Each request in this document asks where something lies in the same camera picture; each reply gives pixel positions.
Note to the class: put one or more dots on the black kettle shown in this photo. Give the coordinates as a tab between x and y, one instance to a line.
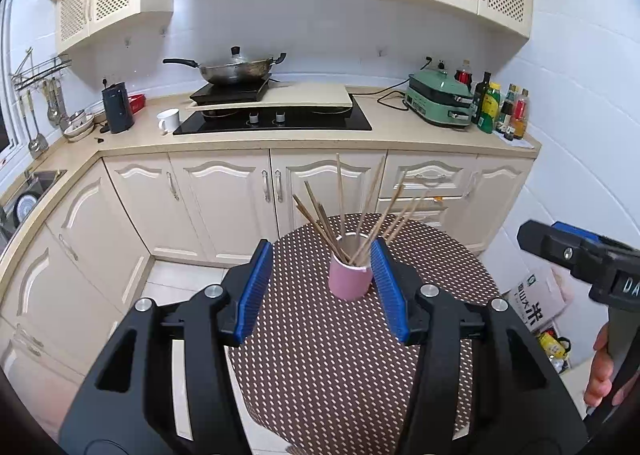
117	108

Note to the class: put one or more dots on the wall utensil rack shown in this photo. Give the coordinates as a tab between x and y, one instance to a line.
29	73

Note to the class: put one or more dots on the bamboo chopstick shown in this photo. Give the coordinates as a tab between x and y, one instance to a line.
296	198
391	232
340	194
313	199
355	261
312	229
329	231
370	195

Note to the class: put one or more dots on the brown polka dot tablecloth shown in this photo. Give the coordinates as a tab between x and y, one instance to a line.
320	375

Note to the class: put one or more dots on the red cap sauce bottle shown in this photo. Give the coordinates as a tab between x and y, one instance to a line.
520	114

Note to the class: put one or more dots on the dark soy sauce bottle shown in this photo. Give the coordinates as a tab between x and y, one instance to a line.
479	93

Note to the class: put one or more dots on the beige cutting board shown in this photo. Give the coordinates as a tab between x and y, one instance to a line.
292	94

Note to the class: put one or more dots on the black induction cooker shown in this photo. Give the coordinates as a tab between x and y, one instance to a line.
250	90

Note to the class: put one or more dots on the hanging ladle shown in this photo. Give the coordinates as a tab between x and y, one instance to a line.
37	143

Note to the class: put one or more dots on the wok with lid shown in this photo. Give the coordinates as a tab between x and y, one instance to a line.
237	68

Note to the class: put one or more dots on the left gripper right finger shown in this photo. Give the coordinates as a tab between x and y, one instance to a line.
519	403

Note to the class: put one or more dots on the white mug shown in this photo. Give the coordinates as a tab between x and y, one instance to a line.
168	120

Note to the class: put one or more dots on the green yellow label bottle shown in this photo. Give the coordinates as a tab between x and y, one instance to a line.
490	108

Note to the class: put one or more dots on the pink paper cup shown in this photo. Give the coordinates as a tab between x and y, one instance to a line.
350	282

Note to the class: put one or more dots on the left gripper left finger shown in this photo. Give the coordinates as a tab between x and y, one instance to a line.
125	404

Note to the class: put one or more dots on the cream kitchen base cabinets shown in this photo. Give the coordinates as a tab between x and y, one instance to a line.
75	265

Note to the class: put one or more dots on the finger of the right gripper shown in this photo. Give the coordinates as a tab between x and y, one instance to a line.
577	232
572	253

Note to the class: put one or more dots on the yellow bottle on floor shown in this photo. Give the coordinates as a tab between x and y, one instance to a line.
557	349

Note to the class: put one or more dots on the black gas hob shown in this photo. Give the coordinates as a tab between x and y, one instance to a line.
350	118

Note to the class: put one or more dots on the white rice bag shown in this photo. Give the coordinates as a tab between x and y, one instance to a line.
537	299

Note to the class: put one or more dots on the person's right hand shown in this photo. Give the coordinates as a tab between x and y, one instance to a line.
601	372

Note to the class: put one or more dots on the steel sink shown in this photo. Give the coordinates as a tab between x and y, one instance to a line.
15	211

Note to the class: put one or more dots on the green electric grill appliance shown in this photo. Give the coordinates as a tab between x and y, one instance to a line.
438	99

